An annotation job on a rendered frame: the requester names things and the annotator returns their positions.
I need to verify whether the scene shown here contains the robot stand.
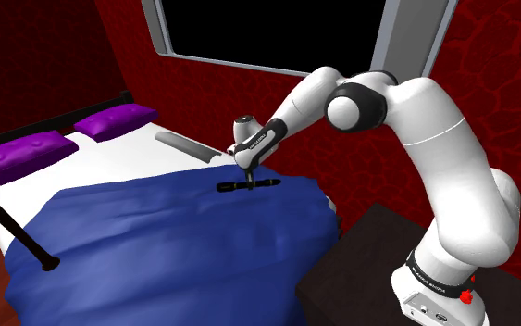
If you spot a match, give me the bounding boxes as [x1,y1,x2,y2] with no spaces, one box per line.
[294,202,521,326]

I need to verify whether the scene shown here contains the blue blanket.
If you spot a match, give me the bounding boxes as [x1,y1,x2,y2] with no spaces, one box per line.
[3,164,343,326]

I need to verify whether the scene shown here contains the grey knife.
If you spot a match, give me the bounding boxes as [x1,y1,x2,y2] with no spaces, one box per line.
[155,131,223,165]

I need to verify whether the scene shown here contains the purple pillow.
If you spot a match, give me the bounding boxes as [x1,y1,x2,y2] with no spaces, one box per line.
[0,130,81,190]
[72,103,160,144]

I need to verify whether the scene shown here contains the grey framed window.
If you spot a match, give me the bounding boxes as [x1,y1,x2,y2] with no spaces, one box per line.
[140,0,460,79]

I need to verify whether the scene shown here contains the black pen with gold bands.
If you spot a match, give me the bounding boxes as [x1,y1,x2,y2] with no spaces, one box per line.
[216,178,282,194]

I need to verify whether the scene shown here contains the bed with black frame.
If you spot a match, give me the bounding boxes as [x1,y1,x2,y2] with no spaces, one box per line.
[0,90,345,326]

